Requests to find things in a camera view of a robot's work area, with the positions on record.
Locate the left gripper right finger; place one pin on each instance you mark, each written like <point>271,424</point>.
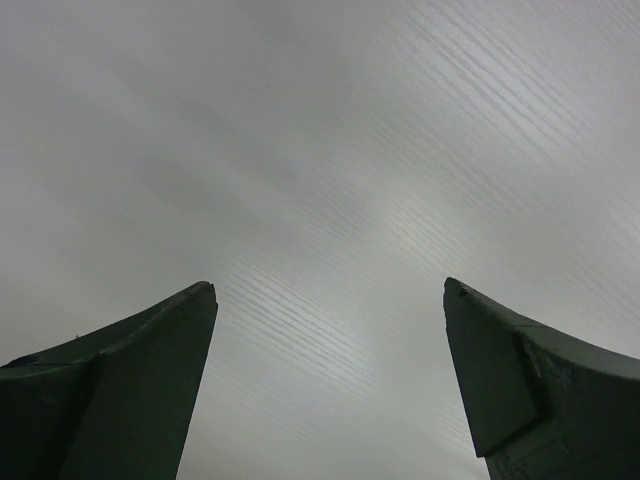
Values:
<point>540,404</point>

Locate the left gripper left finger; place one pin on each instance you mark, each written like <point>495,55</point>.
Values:
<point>112,404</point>

